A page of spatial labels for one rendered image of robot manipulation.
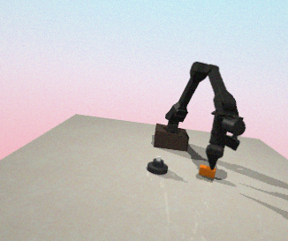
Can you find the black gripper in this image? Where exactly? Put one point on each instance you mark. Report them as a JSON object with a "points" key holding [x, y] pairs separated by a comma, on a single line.
{"points": [[214, 150]]}

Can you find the orange knob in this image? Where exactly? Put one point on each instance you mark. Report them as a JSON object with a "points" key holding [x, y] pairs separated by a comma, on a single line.
{"points": [[204, 170]]}

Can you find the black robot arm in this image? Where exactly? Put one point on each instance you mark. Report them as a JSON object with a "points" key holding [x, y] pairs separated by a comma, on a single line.
{"points": [[226, 116]]}

